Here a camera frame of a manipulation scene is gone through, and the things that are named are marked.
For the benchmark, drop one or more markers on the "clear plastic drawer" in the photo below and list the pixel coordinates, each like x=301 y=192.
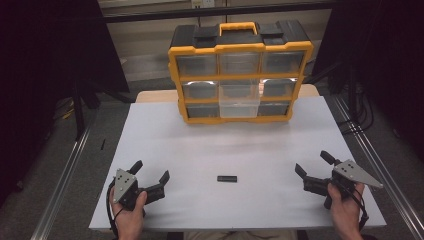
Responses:
x=239 y=100

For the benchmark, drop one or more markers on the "aluminium floor rail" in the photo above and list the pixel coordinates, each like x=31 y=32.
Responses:
x=63 y=186
x=376 y=166

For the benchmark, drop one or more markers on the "black metal stand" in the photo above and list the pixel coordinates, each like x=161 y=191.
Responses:
x=79 y=110

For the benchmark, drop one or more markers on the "small black floor piece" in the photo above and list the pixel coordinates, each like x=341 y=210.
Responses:
x=103 y=144

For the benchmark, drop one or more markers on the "black curtain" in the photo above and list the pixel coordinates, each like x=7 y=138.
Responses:
x=390 y=60
x=43 y=66

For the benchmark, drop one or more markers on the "person's right hand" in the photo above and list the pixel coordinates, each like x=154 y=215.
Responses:
x=345 y=210

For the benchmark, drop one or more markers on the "small black rectangular block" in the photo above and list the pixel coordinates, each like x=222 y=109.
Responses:
x=227 y=179

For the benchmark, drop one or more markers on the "black horizontal bar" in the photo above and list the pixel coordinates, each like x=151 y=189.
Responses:
x=213 y=14

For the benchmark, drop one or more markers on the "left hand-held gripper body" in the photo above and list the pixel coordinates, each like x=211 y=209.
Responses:
x=125 y=185

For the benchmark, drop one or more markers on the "person's left hand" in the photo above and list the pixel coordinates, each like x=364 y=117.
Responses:
x=130 y=220

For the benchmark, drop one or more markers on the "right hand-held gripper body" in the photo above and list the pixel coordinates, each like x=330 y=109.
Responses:
x=353 y=173

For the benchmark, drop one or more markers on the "yellow and black drawer organizer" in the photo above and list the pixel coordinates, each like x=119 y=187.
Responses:
x=240 y=46

